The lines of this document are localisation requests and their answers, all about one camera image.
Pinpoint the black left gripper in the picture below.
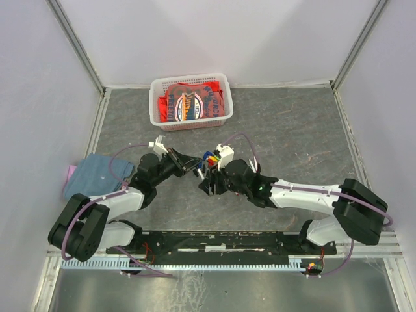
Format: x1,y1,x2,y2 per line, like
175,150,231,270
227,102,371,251
151,147,202,187

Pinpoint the blue slotted cable duct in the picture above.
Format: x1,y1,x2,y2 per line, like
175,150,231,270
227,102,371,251
61,257,305,272

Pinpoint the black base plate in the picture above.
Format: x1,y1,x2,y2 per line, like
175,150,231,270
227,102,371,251
123,231,337,266

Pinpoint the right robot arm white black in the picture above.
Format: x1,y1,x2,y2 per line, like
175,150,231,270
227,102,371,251
198,159,391,254

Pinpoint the purple cable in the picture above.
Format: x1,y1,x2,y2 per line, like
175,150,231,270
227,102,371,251
220,132,393,279
61,142,175,279

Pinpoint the white plastic basket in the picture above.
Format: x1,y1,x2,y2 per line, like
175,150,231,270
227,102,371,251
149,73,233,131

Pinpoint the aluminium frame rail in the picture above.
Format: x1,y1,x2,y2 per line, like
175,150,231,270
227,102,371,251
47,230,404,256

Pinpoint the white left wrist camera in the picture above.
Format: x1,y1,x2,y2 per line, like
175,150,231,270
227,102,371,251
148,135,168,157

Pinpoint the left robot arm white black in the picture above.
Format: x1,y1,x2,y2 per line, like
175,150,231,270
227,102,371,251
47,148,202,262

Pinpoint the orange printed cloth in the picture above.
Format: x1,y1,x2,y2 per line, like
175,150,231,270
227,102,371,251
158,81,225,122

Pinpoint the pink cloth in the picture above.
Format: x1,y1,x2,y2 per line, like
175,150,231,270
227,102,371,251
67,165,77,181

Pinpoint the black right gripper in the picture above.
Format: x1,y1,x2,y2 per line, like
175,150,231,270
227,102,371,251
198,159,249,197

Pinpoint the blue marker cap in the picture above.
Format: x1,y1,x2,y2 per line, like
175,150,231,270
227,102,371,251
202,151,210,161

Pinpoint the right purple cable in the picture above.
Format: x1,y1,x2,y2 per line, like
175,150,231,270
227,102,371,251
220,132,393,279

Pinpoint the circuit board with leds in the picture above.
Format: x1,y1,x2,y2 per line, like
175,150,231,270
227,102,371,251
306,262,324,274

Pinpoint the blue cloth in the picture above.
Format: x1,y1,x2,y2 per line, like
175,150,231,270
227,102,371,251
63,153,134,201

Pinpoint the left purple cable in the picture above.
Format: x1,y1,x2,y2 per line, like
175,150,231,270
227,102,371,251
61,142,175,279

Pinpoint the uncapped white marker blue end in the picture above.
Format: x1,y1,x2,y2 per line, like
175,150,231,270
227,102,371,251
249,159,256,173

